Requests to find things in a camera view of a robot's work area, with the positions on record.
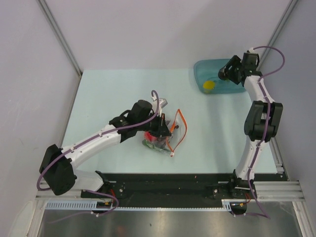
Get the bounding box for aluminium frame post left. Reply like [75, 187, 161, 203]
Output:
[36, 0, 83, 78]

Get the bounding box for yellow fake lemon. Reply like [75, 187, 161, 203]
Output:
[203, 80, 216, 90]

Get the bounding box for dark fake grapes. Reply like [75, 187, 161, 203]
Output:
[157, 125, 180, 152]

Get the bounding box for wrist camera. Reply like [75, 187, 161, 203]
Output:
[241, 50, 260, 72]
[152, 96, 168, 112]

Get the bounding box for white slotted cable duct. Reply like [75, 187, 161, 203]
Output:
[45, 199, 246, 211]

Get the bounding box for red fake tomato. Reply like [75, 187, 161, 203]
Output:
[144, 132, 157, 143]

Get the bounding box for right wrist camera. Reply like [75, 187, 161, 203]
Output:
[241, 50, 260, 72]

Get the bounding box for green fake vegetable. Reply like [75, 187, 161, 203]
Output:
[142, 139, 170, 154]

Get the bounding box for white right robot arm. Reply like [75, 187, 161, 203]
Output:
[218, 52, 283, 198]

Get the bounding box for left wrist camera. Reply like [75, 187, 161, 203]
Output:
[152, 96, 168, 112]

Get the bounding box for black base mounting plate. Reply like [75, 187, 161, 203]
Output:
[80, 171, 288, 210]

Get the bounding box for clear zip top bag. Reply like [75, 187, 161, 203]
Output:
[142, 109, 188, 157]

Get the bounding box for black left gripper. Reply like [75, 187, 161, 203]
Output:
[136, 112, 171, 138]

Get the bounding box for teal plastic tub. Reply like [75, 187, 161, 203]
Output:
[193, 59, 246, 94]

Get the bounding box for aluminium frame post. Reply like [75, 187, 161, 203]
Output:
[36, 0, 83, 78]
[258, 0, 300, 71]

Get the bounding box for aluminium frame post right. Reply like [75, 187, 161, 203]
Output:
[258, 0, 300, 71]

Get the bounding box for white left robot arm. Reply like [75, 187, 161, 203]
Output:
[39, 98, 171, 196]

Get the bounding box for dark brown fake fruit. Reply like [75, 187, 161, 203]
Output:
[218, 68, 229, 80]

